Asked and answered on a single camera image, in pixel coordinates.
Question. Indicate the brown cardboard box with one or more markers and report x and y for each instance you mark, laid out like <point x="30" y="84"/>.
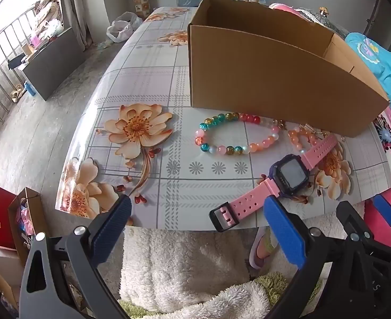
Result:
<point x="265" y="83"/>

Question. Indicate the blue cloth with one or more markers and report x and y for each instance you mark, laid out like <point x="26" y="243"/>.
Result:
<point x="381" y="66"/>

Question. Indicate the grey cabinet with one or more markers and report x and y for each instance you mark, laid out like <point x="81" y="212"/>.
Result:
<point x="54" y="63"/>

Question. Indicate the grey knitted blanket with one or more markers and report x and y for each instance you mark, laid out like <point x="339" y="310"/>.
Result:
<point x="328" y="23"/>

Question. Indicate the ribbed metal clip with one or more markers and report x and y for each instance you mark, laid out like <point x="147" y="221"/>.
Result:
<point x="307" y="128"/>

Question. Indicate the grey curtain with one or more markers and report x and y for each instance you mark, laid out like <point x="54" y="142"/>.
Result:
<point x="76" y="10"/>

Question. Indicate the pair of sandals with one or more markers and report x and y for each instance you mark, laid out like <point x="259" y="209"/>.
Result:
<point x="17" y="94"/>

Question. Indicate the pink slipper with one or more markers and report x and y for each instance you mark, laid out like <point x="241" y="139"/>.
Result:
<point x="260" y="249"/>

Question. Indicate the brown paper bag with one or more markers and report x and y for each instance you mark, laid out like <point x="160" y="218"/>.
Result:
<point x="37" y="212"/>

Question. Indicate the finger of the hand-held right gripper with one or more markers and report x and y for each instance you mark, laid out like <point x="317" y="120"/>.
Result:
<point x="386" y="209"/>
<point x="350" y="219"/>

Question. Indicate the small blue stool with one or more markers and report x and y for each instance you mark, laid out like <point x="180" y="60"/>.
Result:
<point x="30" y="89"/>

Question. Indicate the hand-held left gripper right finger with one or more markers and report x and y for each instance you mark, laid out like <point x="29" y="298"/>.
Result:
<point x="283" y="234"/>

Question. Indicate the small figurine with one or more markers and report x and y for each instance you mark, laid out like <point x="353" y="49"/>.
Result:
<point x="323" y="10"/>

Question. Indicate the white fluffy blanket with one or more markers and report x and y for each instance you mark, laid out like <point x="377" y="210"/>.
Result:
<point x="182" y="265"/>

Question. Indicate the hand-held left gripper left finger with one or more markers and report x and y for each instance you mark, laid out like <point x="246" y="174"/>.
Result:
<point x="111" y="234"/>

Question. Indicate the white plastic bag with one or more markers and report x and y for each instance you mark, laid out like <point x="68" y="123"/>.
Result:
<point x="122" y="28"/>

